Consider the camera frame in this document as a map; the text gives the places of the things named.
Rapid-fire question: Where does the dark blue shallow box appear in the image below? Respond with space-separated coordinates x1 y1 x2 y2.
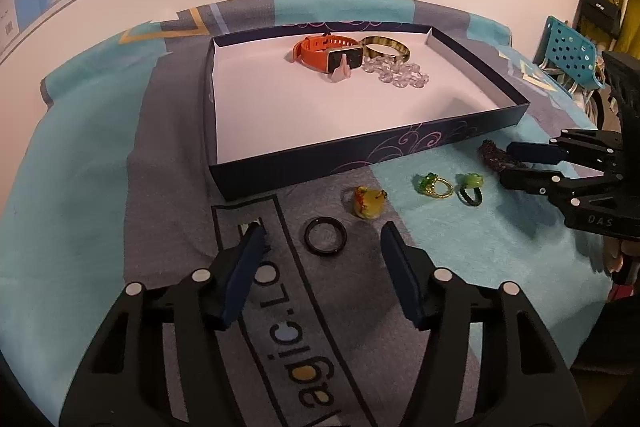
209 23 529 200

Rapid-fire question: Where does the teal perforated stool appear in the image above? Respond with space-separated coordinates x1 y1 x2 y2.
537 15 603 93

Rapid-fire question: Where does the tortoiseshell bangle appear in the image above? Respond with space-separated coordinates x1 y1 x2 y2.
360 36 411 63

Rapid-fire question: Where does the dark red beaded bracelet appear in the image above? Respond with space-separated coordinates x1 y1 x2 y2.
477 138 522 172

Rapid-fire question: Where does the right hand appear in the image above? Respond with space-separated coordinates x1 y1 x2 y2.
603 236 640 274

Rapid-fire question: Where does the orange smart watch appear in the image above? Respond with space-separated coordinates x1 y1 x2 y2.
292 34 364 74

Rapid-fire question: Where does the black handbag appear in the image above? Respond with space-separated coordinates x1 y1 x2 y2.
579 0 622 38

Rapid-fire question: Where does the clear crystal bead bracelet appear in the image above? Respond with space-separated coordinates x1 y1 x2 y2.
360 56 431 90

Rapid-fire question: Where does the teal grey bed sheet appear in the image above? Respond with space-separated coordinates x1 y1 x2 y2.
1 0 611 426

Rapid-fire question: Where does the gold ring green stone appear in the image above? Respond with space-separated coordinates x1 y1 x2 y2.
413 172 454 199

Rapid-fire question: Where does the black ring green stone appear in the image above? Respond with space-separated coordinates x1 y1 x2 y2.
458 172 484 207

